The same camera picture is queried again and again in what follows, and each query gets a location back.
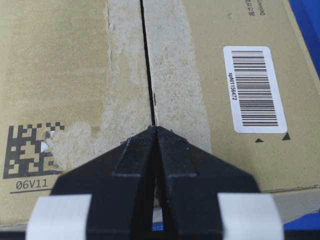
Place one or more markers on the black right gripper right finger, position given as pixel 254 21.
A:
pixel 206 198

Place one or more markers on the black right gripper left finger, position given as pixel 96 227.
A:
pixel 108 198

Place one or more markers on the brown cardboard box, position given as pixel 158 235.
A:
pixel 75 82

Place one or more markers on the white barcode label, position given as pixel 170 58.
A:
pixel 254 95

